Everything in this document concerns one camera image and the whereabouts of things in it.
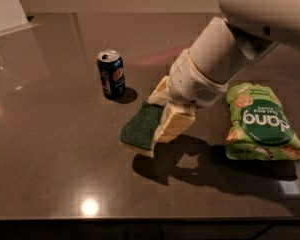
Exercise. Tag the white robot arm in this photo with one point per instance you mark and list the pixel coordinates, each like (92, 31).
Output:
(246, 33)

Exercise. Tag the blue Pepsi soda can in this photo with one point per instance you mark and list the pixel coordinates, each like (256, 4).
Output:
(111, 70)

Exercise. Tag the green rice chips bag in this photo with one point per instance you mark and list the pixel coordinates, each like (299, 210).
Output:
(260, 130)

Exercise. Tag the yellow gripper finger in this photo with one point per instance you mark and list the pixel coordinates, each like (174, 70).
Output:
(161, 95)
(175, 120)

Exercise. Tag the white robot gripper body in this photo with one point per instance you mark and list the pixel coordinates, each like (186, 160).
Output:
(191, 80)

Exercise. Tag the green and yellow sponge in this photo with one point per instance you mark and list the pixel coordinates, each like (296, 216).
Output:
(137, 134)

